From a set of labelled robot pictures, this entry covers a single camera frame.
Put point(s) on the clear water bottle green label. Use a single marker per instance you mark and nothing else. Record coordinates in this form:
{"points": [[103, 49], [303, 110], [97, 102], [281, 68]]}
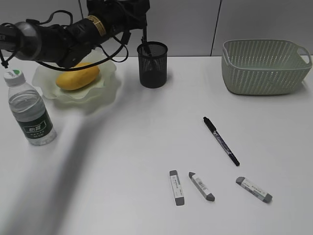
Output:
{"points": [[28, 109]]}

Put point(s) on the light green plastic basket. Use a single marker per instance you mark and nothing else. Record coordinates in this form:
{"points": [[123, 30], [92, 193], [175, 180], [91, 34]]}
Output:
{"points": [[264, 66]]}

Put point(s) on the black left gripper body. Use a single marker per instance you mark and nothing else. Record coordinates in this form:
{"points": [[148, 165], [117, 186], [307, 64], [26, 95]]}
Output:
{"points": [[117, 16]]}

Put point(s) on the yellow mango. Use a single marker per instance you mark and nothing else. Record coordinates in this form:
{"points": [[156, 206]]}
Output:
{"points": [[73, 80]]}

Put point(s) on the black mesh pen holder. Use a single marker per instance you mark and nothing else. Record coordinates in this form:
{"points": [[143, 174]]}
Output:
{"points": [[153, 70]]}

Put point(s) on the white grey eraser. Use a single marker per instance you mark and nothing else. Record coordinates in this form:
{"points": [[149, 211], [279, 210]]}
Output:
{"points": [[176, 188], [254, 189], [201, 186]]}

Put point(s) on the translucent green wavy plate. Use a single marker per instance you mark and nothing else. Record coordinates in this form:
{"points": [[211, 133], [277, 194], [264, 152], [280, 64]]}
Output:
{"points": [[44, 78]]}

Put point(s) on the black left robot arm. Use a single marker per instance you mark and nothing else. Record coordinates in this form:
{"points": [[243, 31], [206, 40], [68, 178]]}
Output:
{"points": [[63, 47]]}

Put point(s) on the black marker pen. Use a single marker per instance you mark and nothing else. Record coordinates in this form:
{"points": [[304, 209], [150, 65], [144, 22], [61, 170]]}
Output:
{"points": [[220, 140], [145, 43]]}

